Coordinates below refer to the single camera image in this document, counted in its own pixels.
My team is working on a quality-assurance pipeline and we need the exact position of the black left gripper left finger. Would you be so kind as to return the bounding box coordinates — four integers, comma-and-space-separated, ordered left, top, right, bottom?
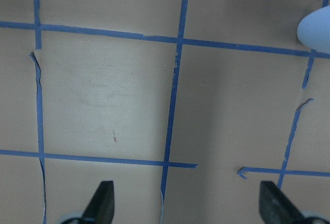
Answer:
81, 181, 114, 224

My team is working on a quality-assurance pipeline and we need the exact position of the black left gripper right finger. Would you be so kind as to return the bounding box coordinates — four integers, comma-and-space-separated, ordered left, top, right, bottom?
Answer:
258, 181, 305, 224

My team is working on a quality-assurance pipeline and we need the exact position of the blue plastic cup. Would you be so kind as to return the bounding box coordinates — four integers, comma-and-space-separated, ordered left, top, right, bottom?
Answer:
296, 6, 329, 54

